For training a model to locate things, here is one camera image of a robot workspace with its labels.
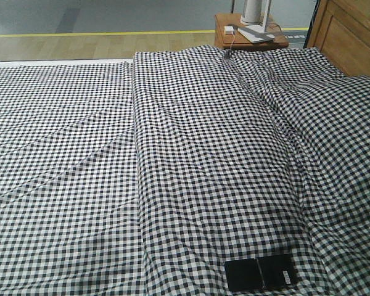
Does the black smartphone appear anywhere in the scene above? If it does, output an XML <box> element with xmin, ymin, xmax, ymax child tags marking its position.
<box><xmin>224</xmin><ymin>254</ymin><xmax>298</xmax><ymax>292</ymax></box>

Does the checkered bed sheet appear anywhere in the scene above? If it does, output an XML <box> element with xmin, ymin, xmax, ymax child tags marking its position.
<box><xmin>0</xmin><ymin>62</ymin><xmax>145</xmax><ymax>295</ymax></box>

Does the white desk lamp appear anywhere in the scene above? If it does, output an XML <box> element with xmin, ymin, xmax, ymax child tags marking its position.
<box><xmin>238</xmin><ymin>0</ymin><xmax>274</xmax><ymax>44</ymax></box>

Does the checkered duvet cover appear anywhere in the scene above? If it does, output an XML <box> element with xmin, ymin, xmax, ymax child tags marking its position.
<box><xmin>132</xmin><ymin>46</ymin><xmax>370</xmax><ymax>295</ymax></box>

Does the wooden nightstand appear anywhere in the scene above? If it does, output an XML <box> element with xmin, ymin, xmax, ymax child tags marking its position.
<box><xmin>214</xmin><ymin>13</ymin><xmax>289</xmax><ymax>50</ymax></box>

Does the white charger adapter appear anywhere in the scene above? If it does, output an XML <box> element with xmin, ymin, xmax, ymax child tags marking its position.
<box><xmin>224</xmin><ymin>26</ymin><xmax>234</xmax><ymax>35</ymax></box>

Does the wooden headboard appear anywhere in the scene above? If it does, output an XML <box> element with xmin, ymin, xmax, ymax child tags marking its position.
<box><xmin>307</xmin><ymin>0</ymin><xmax>370</xmax><ymax>76</ymax></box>

